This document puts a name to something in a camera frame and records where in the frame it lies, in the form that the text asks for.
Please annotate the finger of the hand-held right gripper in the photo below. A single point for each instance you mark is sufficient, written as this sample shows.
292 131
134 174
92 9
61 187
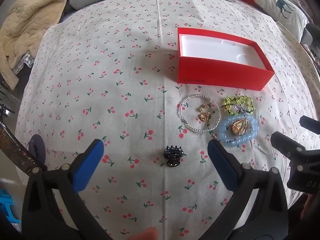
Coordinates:
310 123
283 142

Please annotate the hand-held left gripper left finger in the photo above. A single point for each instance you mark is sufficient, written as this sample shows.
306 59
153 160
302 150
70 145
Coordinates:
88 165

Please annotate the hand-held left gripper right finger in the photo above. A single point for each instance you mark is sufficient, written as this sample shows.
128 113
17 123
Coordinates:
221 162

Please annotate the black hair claw clip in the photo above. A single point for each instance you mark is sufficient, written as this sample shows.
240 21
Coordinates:
173 156

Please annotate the small gold earring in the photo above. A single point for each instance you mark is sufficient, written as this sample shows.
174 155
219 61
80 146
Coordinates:
203 107

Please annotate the red cardboard box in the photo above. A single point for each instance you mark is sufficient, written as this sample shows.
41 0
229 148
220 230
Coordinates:
220 72

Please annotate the person's left hand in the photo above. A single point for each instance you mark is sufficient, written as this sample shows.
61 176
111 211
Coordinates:
147 234

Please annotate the cherry-print cloth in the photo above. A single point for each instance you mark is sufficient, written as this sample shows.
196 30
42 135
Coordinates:
112 80

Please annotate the blue plastic stool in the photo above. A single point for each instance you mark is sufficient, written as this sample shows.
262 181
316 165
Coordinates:
7 205

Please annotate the white deer-print pillow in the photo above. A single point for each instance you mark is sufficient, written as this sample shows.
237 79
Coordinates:
282 10

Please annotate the beige quilted blanket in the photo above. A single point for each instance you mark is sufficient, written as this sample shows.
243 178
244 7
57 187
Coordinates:
30 17

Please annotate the dark wooden bed frame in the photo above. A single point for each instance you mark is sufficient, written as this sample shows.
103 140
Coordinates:
17 150

